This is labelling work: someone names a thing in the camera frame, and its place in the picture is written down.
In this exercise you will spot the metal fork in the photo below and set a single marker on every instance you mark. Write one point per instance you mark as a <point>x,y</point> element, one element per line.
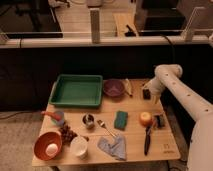
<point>103,125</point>

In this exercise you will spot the black eraser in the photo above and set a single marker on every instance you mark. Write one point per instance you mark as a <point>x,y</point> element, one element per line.
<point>146,94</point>

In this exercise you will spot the black box on desk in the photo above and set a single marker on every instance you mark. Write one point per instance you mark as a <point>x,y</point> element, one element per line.
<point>158,17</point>

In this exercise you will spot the white egg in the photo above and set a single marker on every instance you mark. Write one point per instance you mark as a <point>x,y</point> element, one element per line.
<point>51,149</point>

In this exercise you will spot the blue cup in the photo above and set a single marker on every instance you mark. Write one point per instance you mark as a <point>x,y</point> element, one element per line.
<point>59,121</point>

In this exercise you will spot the white divider post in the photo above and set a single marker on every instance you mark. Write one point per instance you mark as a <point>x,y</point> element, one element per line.
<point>95,25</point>

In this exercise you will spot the bunch of dark grapes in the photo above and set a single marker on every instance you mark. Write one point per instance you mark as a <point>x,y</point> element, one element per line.
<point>67,134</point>

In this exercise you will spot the orange carrot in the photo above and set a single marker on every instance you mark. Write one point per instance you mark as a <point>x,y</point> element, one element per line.
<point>52,115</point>

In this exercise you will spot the white cup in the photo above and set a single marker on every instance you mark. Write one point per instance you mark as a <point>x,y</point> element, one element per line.
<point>79,147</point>

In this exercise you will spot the orange apple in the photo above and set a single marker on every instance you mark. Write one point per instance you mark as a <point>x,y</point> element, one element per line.
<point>145,119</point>

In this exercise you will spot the black monitor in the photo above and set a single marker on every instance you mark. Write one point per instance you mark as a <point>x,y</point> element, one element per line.
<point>28,19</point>

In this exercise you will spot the blue cloth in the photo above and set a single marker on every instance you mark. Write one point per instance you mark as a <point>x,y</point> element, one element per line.
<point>117,149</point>

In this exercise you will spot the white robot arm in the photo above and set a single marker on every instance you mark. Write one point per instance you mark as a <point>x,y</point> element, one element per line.
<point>200,155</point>

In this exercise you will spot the small metal cup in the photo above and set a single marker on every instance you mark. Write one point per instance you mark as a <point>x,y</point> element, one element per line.
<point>88,120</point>

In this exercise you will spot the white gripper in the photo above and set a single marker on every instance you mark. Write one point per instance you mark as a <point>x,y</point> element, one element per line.
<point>155,97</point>

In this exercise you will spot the purple bowl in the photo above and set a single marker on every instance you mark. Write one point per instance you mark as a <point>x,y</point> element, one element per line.
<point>113,88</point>

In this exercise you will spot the small dark toy block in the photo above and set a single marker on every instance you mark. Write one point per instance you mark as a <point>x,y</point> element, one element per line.
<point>159,121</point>

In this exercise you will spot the black tool on desk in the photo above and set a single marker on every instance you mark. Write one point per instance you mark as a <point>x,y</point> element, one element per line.
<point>130,32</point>

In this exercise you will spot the green sponge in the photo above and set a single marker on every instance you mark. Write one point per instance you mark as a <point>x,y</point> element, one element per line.
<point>120,121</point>

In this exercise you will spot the green plastic tray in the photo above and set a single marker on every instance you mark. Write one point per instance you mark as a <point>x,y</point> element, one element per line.
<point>81,91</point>

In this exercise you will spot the black handled knife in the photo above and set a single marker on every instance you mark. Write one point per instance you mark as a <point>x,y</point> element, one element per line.
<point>148,138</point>

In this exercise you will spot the orange bowl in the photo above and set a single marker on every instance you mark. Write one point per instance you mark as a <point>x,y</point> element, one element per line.
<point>43,141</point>

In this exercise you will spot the white slanted bracket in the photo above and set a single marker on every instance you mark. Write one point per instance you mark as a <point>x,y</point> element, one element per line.
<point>193,21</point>

